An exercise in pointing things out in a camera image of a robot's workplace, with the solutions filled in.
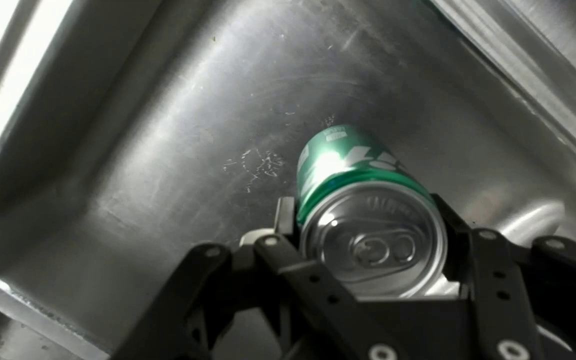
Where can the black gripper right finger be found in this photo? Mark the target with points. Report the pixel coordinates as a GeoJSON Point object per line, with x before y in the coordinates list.
{"type": "Point", "coordinates": [523, 299]}

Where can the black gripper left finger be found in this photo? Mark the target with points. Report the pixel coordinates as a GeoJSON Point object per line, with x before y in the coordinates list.
{"type": "Point", "coordinates": [309, 310]}

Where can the green soda can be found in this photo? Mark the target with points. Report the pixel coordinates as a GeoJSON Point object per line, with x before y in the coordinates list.
{"type": "Point", "coordinates": [366, 218]}

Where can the stainless steel double sink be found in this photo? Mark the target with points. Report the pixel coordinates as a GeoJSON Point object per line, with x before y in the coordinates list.
{"type": "Point", "coordinates": [134, 128]}

